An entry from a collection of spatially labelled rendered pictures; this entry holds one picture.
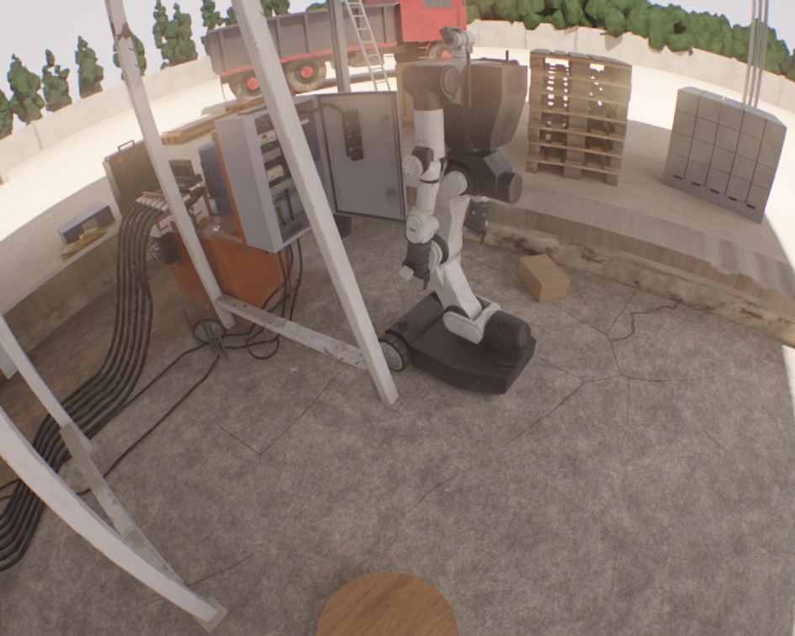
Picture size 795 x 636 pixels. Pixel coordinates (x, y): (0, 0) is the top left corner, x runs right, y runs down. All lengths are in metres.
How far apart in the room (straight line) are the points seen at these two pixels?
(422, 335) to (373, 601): 1.22
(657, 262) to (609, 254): 0.33
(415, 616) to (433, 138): 1.40
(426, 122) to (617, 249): 1.79
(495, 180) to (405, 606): 1.36
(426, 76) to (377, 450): 1.40
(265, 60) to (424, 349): 1.35
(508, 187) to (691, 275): 1.68
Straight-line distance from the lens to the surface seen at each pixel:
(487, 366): 1.77
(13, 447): 1.04
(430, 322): 1.95
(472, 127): 1.34
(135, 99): 2.01
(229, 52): 9.95
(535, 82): 3.27
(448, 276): 1.72
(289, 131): 1.24
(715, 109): 3.72
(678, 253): 2.70
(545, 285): 2.36
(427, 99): 1.22
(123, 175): 4.00
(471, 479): 1.64
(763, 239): 3.59
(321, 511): 1.63
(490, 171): 1.38
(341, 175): 1.90
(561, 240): 2.74
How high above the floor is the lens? 1.46
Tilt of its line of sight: 40 degrees down
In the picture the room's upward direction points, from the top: 6 degrees counter-clockwise
